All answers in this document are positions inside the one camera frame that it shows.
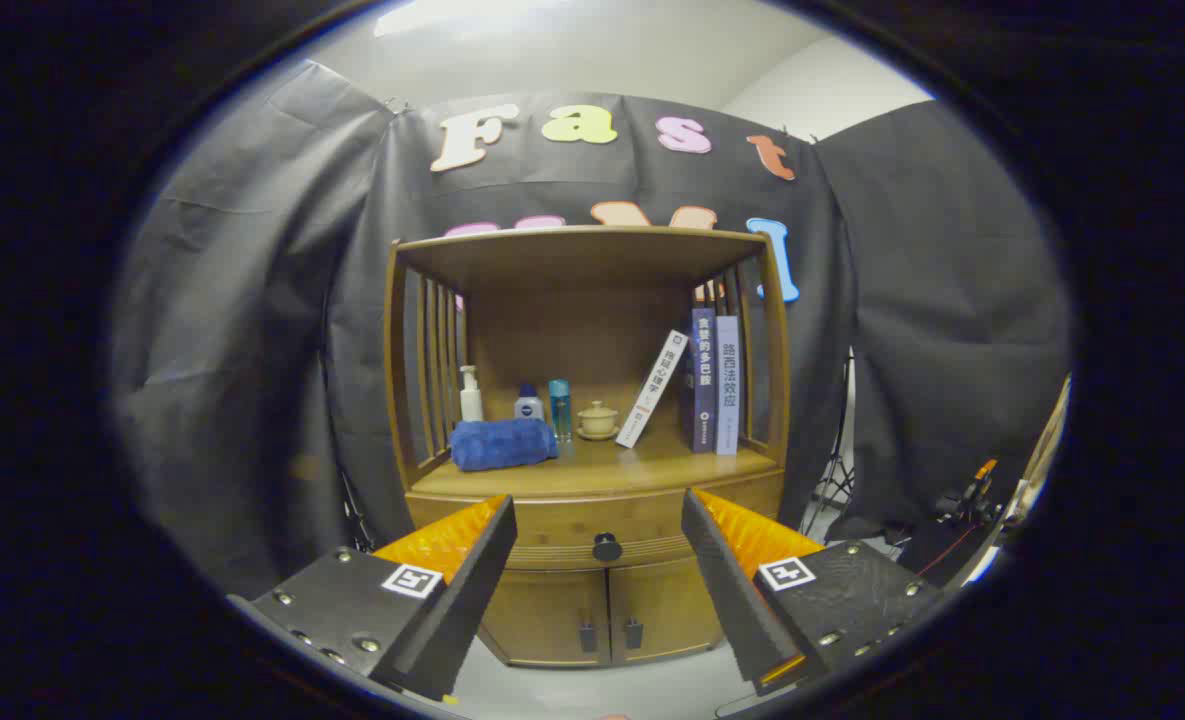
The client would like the black tripod stand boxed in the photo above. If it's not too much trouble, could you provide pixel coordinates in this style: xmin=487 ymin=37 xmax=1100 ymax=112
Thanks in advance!
xmin=800 ymin=350 xmax=858 ymax=541

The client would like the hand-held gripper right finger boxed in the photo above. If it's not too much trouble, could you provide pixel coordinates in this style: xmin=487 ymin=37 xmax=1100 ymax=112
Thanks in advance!
xmin=680 ymin=487 xmax=945 ymax=698

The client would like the wooden countertop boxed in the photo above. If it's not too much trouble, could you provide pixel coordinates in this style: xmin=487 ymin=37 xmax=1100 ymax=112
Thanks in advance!
xmin=407 ymin=420 xmax=783 ymax=501

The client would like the light wooden board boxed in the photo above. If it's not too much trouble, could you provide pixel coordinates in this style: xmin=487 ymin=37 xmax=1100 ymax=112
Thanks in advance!
xmin=1012 ymin=375 xmax=1071 ymax=521

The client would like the white book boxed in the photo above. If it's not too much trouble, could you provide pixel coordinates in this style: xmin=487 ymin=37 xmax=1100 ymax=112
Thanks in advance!
xmin=615 ymin=330 xmax=690 ymax=449

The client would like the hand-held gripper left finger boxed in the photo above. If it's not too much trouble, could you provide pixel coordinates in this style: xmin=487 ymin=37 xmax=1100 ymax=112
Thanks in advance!
xmin=227 ymin=493 xmax=518 ymax=703

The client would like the wooden cabinet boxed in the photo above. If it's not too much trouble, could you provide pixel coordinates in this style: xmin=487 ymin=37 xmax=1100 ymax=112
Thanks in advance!
xmin=382 ymin=225 xmax=793 ymax=669

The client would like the dark blue book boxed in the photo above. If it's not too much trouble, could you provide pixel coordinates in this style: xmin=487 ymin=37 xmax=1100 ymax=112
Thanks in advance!
xmin=679 ymin=307 xmax=718 ymax=454

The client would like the black and orange device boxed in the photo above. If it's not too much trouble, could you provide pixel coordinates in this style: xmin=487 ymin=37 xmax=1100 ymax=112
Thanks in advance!
xmin=937 ymin=458 xmax=1003 ymax=526

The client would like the light purple book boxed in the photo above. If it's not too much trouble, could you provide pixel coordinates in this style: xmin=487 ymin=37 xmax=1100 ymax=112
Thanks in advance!
xmin=715 ymin=315 xmax=742 ymax=457

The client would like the beige lidded teacup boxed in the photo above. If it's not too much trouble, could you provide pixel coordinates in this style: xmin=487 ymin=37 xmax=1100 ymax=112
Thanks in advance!
xmin=577 ymin=400 xmax=621 ymax=442

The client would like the blue folded towel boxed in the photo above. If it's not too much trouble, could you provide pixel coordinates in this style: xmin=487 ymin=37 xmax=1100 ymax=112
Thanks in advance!
xmin=449 ymin=418 xmax=560 ymax=473

